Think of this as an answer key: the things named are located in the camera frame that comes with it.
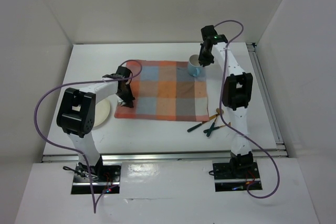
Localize light blue mug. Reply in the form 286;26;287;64
187;55;203;77

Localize cream round plate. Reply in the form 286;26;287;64
93;99;111;127

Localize checkered orange blue cloth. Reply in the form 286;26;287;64
114;60;209;122

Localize gold spoon green handle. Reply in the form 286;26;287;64
209;108;224;128

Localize gold fork green handle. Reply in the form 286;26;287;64
203;125;226;137

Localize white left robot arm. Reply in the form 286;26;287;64
56;66;135;182

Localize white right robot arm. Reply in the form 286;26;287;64
114;25;254;178

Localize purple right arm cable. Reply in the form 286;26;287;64
212;19;280;199

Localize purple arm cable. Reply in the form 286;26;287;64
35;59;144;214
212;19;280;199

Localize aluminium side rail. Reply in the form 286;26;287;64
246;43;286;150

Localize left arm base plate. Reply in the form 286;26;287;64
62;164;121;195

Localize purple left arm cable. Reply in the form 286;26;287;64
35;59;144;214

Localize aluminium table edge rail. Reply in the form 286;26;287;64
40;141;287;164

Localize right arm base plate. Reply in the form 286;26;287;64
208;162;263;192

